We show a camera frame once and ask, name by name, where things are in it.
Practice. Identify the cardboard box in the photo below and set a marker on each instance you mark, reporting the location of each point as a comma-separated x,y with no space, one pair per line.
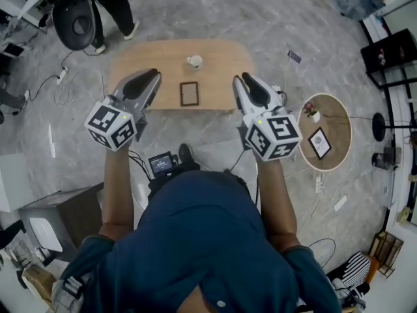
39,280

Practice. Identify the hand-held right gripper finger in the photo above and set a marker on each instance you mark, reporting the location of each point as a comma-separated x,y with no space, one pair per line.
242,99
268,96

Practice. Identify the brown picture frame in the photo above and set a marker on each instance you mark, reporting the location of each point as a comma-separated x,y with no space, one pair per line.
189,94

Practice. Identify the pile of light fabric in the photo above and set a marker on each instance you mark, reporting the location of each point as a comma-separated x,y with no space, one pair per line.
345,292

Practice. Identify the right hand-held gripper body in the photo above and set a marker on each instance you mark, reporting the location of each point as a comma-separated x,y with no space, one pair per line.
280,135

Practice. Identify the person's shoe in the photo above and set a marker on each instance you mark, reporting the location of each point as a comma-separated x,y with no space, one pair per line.
228,171
185,153

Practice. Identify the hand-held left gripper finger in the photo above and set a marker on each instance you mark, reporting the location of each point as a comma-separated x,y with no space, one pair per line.
130,81
150,88

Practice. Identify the person's right shoe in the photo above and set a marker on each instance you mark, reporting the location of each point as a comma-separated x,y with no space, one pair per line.
228,171

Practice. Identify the round wooden side table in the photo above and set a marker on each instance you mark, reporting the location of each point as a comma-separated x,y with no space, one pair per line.
339,135

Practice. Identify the black shelf unit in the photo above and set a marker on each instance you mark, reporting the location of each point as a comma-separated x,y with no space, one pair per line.
391,57

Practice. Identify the person's left forearm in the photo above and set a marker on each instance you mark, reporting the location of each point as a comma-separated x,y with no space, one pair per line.
117,187

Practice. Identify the black phone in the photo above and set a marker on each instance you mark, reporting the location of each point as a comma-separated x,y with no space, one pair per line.
294,56

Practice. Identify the person's torso in blue shirt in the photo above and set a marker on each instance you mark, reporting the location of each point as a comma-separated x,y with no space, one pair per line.
202,240

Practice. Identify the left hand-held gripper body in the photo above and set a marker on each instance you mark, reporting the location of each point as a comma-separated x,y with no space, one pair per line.
109,122

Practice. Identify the black framed picture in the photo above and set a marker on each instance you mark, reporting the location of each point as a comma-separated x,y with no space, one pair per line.
320,143

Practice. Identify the person's left shoe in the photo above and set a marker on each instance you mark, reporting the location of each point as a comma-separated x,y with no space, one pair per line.
185,153

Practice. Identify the black standing fan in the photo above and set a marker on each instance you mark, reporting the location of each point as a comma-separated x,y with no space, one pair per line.
379,126

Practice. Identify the wooden coffee table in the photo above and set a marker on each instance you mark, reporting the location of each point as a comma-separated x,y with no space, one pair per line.
146,64

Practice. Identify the black side cabinet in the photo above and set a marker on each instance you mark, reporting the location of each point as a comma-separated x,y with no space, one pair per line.
75,214

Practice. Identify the black office chair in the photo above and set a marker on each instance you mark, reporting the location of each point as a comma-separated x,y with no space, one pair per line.
76,21

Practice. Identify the person's right forearm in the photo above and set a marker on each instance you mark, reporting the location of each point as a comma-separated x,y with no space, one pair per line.
277,204

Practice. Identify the white router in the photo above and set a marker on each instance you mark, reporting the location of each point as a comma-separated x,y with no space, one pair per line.
45,235

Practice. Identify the striped black white cloth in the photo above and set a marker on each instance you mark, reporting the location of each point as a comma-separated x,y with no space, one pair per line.
356,269

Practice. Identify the white power strip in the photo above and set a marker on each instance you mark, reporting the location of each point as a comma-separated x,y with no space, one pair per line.
276,87
320,183
62,76

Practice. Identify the dark small appliance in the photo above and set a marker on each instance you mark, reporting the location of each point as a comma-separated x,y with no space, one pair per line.
386,157

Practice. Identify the small potted plant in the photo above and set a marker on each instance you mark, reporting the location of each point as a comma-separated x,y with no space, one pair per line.
312,111

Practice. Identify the white mug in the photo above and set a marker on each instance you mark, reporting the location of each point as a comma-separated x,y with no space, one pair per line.
195,62

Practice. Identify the black screen device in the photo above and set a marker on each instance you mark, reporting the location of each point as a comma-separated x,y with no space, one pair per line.
161,163

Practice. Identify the white rectangular block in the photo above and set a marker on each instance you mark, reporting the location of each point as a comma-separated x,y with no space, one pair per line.
340,204

